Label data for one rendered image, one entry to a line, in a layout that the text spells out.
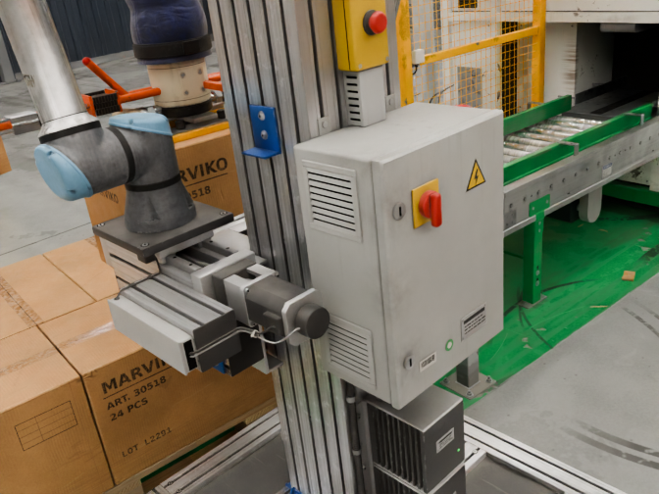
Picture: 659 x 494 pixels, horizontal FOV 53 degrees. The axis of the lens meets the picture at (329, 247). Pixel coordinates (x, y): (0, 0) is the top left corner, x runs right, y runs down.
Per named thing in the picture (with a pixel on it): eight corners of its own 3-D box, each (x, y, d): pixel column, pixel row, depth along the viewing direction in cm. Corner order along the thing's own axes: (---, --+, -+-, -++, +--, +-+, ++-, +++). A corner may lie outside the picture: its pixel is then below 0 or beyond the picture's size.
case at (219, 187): (252, 206, 252) (234, 100, 236) (318, 230, 223) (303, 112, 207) (100, 260, 219) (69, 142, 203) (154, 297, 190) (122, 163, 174)
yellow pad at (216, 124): (242, 117, 211) (239, 101, 209) (260, 120, 204) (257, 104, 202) (143, 143, 192) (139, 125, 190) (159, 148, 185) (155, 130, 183)
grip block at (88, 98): (110, 108, 193) (105, 87, 191) (124, 112, 186) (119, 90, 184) (81, 115, 189) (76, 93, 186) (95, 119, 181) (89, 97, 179)
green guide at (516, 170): (646, 119, 341) (648, 101, 338) (667, 121, 334) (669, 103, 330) (431, 216, 255) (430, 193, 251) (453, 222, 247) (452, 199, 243)
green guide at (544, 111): (555, 108, 381) (555, 92, 377) (571, 110, 373) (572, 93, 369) (342, 188, 294) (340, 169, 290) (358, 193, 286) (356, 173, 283)
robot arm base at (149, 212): (210, 215, 143) (201, 171, 139) (148, 239, 134) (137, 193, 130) (173, 201, 153) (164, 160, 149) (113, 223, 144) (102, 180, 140)
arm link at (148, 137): (191, 172, 139) (178, 107, 134) (135, 191, 131) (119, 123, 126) (161, 164, 147) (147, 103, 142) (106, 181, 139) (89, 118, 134)
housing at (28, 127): (34, 125, 180) (29, 110, 178) (42, 129, 175) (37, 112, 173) (8, 132, 176) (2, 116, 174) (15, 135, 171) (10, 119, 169)
